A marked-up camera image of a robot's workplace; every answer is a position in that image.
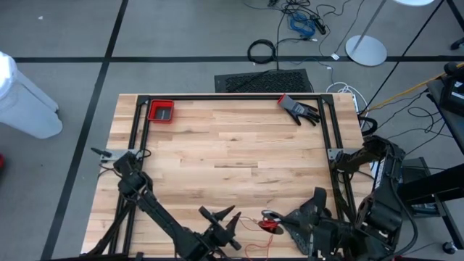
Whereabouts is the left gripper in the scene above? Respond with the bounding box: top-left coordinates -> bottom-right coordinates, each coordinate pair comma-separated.
197,204 -> 243,255

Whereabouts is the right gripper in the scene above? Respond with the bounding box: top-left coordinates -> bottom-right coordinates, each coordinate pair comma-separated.
274,186 -> 352,257

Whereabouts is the black plastic cord spool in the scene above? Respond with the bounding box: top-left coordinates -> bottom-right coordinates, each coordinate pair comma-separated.
257,209 -> 285,236

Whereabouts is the red cord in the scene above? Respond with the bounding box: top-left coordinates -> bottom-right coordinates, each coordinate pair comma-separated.
239,215 -> 281,261

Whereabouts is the grey screwdriver bit case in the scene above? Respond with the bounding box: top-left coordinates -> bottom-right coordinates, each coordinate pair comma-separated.
282,221 -> 317,257

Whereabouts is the white printed cardboard box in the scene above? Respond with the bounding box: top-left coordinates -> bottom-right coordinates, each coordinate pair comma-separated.
370,159 -> 386,190

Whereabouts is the grey glove with red cuff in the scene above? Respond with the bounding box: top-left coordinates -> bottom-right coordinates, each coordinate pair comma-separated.
277,93 -> 322,127

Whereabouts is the red plastic bin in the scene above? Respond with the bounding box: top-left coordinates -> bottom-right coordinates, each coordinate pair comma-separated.
146,99 -> 175,125

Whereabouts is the white power strip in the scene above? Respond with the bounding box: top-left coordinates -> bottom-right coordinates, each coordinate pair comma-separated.
325,81 -> 364,114

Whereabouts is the black rubber floor mat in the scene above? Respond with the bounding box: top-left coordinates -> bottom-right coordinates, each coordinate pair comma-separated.
213,68 -> 315,94

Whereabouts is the black metal beam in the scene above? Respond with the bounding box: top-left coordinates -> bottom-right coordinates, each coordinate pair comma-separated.
398,165 -> 464,206

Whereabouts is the white floor lamp stand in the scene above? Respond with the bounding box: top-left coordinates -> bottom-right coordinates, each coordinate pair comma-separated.
344,0 -> 436,67

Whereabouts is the black desk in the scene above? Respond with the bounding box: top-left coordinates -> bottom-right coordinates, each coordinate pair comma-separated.
426,61 -> 464,155

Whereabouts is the white bin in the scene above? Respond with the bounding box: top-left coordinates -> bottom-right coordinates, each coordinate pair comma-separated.
0,50 -> 63,140

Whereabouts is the silver frame bracket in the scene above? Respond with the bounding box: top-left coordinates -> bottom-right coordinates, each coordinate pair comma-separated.
327,147 -> 346,161

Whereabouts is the coiled black cable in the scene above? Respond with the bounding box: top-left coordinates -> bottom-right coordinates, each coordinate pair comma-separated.
246,38 -> 278,65

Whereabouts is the yellow floor cable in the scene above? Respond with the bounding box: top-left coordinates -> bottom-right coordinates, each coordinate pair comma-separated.
364,62 -> 464,112

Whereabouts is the thin black floor cable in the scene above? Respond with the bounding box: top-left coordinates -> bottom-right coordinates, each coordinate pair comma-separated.
273,5 -> 283,72

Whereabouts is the coiled blue cable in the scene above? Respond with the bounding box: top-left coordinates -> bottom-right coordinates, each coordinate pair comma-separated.
289,12 -> 317,37

